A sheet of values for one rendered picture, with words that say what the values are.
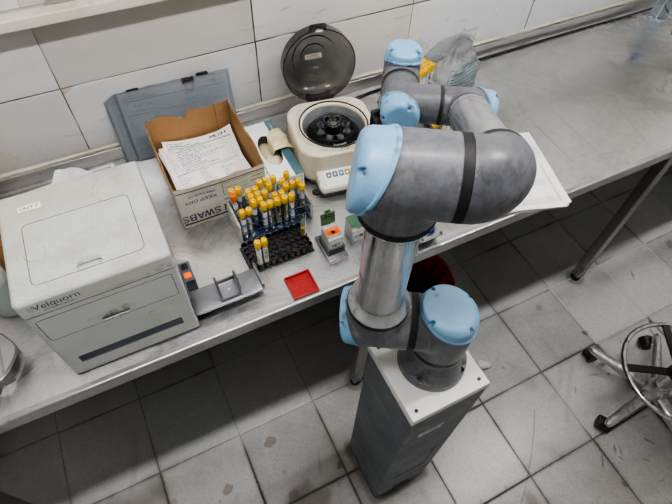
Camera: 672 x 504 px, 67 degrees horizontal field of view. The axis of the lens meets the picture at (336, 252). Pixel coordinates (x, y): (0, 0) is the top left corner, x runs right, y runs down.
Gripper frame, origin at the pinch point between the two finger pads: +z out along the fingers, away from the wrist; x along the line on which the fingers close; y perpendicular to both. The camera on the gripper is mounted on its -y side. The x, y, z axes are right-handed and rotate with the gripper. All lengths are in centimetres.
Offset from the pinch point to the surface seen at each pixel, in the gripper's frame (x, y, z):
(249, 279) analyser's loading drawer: 12.1, 42.1, 11.2
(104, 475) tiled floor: 15, 106, 103
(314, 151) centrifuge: -17.0, 15.1, 3.8
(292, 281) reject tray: 13.8, 32.0, 15.0
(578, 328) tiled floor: 26, -92, 103
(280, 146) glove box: -24.5, 22.5, 6.3
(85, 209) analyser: 2, 70, -15
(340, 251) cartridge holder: 10.2, 17.7, 13.6
